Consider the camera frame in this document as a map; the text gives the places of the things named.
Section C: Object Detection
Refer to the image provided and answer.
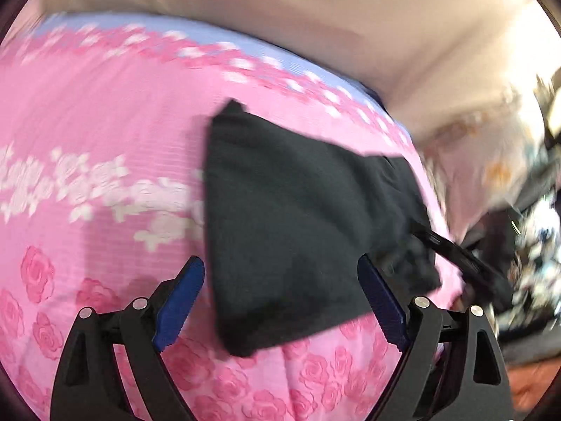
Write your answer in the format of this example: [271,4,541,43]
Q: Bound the black white patterned cloth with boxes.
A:
[511,188,561,321]

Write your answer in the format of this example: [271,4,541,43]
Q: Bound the dark grey pants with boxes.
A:
[202,99,443,359]

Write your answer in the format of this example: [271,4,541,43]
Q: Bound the beige blanket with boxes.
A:
[26,0,561,152]

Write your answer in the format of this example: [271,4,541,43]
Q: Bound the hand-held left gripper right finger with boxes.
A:
[357,254,513,421]

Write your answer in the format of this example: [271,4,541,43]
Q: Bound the pink rose print bedsheet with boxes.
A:
[0,11,466,421]

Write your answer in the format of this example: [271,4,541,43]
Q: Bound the peach floral blanket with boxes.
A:
[418,81,550,240]

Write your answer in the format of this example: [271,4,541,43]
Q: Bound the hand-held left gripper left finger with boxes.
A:
[50,255,206,421]

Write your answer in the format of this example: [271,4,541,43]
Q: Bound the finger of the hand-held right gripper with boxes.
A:
[407,222,514,304]

